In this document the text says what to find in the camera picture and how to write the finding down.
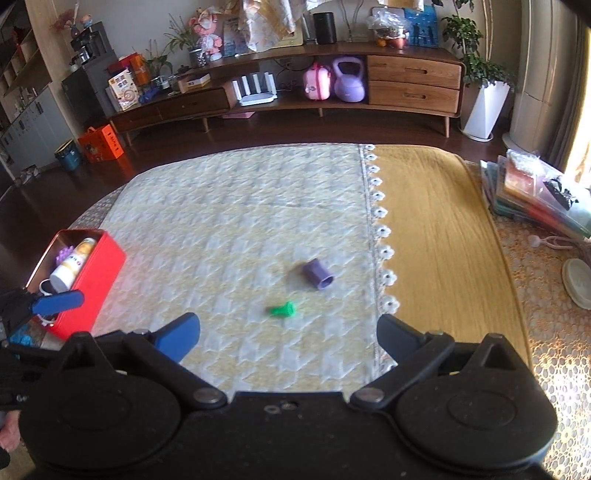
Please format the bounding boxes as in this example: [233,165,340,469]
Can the white yellow cylindrical bottle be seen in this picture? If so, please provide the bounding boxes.
[49,237,97,293]

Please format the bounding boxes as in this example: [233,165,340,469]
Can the white frame sunglasses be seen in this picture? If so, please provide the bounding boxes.
[38,279,58,325]

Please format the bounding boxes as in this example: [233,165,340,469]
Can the person's left hand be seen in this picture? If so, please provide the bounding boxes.
[0,410,21,453]

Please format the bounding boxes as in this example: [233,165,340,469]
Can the purple spiky sheep toy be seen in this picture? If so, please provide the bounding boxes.
[55,246,75,266]

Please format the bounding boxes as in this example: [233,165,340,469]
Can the red metal tin box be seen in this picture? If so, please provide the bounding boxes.
[26,229,126,340]

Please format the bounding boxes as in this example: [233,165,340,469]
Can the mustard yellow cloth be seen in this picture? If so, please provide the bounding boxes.
[375,145,532,364]

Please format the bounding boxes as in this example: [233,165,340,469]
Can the dark blue trash bin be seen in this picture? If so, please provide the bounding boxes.
[54,139,83,172]

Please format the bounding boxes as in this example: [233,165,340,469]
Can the orange gift box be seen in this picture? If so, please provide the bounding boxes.
[78,125,124,163]

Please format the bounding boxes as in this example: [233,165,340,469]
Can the green plastic small toy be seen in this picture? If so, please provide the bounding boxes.
[267,301,297,318]

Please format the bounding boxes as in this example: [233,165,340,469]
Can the purple small cup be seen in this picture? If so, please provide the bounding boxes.
[303,258,334,290]

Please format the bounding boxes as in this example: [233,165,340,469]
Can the cream quilted table mat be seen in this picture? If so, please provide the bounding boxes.
[76,144,399,394]

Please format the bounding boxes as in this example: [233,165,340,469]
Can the stack of plastic folders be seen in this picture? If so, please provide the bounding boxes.
[480,149,590,241]

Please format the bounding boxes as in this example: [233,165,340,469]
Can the black mini fridge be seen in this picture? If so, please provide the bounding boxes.
[62,50,117,130]

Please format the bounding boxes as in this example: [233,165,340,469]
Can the yellow white snack box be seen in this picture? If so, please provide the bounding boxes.
[108,69,139,111]

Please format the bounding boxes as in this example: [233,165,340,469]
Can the white planter with tree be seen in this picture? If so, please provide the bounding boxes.
[441,1,515,143]

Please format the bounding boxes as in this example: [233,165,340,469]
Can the white wifi router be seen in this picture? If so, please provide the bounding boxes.
[231,72,277,107]

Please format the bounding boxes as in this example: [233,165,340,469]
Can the pink plush doll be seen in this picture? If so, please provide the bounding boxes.
[188,7,222,61]

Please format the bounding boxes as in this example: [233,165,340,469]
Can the purple kettlebell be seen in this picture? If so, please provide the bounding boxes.
[332,57,366,103]

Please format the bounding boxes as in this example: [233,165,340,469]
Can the wooden TV cabinet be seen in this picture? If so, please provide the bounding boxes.
[110,42,465,134]

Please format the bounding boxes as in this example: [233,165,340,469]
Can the pink small suitcase toy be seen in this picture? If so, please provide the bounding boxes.
[304,62,332,101]

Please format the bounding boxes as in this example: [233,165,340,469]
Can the blue picture card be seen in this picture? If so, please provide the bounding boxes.
[404,5,439,48]

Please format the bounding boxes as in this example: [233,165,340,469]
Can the plastic bag of fruit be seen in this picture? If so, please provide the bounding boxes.
[367,7,411,50]

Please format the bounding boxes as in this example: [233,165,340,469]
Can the black cylindrical speaker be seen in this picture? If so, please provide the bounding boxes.
[312,12,338,45]

